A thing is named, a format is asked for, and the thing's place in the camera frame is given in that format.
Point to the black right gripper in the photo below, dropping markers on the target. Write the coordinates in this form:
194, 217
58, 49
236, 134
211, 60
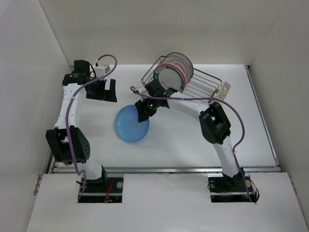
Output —
144, 115

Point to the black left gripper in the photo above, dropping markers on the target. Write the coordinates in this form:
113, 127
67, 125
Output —
107, 95

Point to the blue plastic plate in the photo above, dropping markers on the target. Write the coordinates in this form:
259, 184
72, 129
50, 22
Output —
127, 126

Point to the green rimmed white plate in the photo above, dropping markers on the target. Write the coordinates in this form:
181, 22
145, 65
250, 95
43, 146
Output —
165, 74

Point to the pink plastic plate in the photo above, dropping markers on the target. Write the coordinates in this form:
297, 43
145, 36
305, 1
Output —
181, 83

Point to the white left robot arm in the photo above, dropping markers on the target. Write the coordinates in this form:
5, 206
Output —
67, 142

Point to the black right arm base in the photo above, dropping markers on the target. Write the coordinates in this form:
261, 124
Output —
224, 189

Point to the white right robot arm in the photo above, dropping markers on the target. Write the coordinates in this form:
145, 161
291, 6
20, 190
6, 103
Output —
214, 123

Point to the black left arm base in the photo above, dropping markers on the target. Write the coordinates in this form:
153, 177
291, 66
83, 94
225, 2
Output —
108, 190

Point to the rear white plate red print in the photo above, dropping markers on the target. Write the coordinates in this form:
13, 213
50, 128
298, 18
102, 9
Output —
187, 60

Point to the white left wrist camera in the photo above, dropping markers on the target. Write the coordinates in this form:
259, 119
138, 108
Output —
101, 70

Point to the black wire dish rack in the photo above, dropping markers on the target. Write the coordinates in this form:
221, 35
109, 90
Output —
201, 85

